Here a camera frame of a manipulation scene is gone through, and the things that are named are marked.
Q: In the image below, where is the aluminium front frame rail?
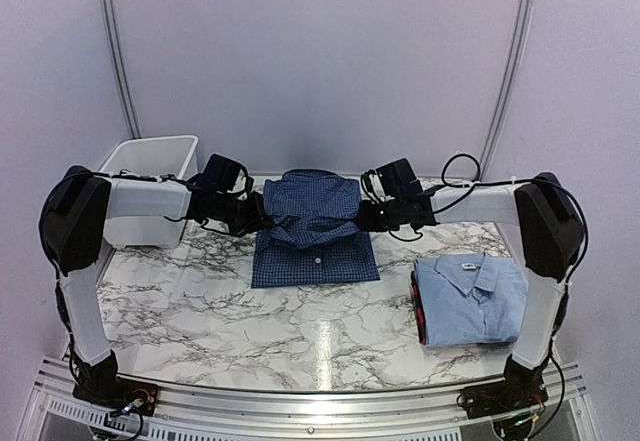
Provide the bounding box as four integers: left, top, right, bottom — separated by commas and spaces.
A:
16, 358, 604, 440

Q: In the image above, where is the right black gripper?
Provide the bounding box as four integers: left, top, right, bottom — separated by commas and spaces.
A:
355, 197, 405, 232

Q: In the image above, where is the dark blue checked shirt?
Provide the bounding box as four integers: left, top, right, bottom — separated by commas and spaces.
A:
251, 169, 380, 289

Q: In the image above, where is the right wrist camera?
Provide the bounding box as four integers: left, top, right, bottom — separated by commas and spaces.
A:
360, 169, 383, 204

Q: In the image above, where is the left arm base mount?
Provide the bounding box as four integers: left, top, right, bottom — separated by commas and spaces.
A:
69, 351, 159, 416

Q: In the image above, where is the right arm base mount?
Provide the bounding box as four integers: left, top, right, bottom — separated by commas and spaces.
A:
456, 355, 550, 419

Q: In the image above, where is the white plastic bin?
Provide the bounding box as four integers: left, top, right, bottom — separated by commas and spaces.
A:
100, 135, 199, 249

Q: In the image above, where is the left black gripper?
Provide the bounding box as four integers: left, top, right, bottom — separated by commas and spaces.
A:
213, 190, 273, 237

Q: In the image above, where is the light blue shirt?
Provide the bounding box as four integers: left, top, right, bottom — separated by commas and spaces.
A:
414, 253, 528, 348

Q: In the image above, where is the right corner wall post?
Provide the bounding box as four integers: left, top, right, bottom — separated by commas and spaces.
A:
479, 0, 534, 179

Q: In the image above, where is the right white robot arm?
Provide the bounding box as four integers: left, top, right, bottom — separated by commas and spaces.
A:
355, 158, 589, 417

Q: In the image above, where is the red black plaid shirt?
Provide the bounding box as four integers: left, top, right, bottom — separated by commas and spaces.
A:
410, 271, 428, 346

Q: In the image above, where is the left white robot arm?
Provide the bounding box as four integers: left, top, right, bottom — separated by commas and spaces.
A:
38, 154, 272, 406

